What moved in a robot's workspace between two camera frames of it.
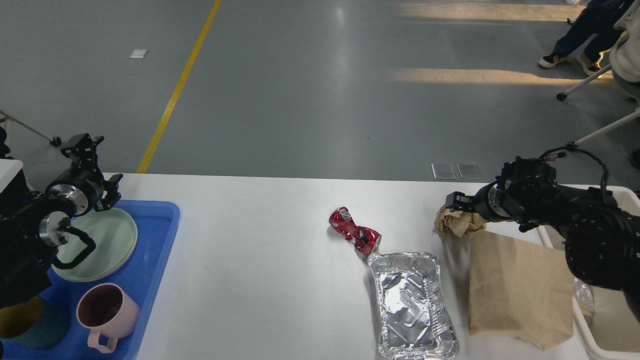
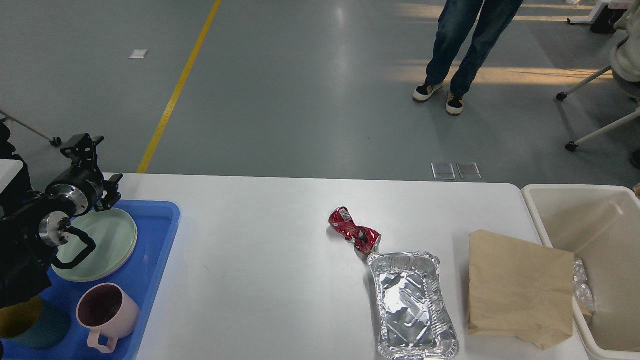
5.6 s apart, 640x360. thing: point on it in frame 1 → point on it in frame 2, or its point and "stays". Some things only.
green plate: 114,233 stays
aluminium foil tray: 415,320 stays
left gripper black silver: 85,190 stays
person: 597,18 → 467,30
